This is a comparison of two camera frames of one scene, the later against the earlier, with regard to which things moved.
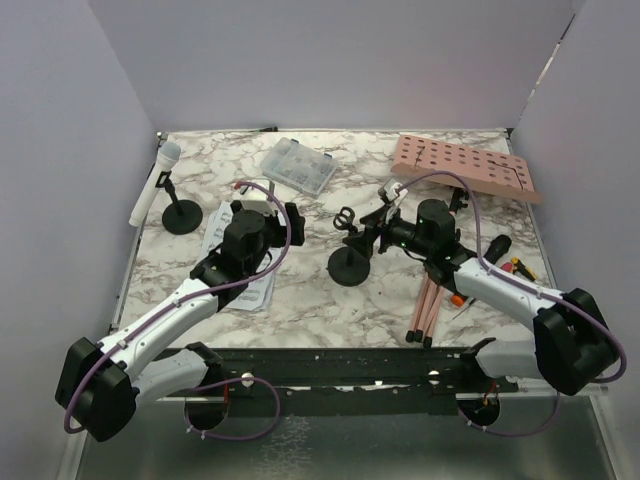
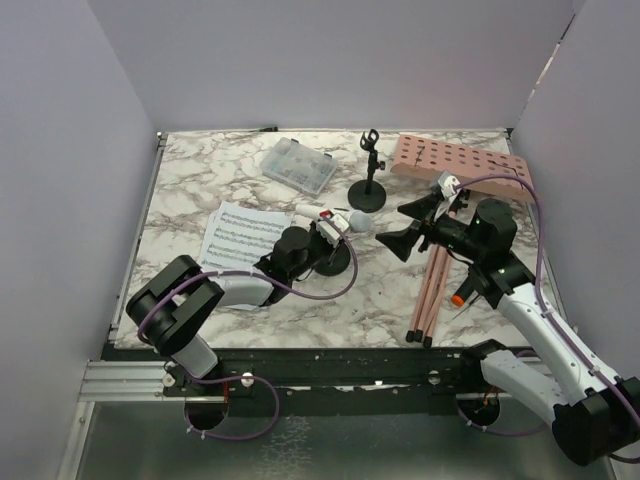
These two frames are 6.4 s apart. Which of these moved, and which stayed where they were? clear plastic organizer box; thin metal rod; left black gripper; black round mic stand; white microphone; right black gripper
Moved: white microphone; right black gripper; left black gripper; black round mic stand
Stayed: thin metal rod; clear plastic organizer box
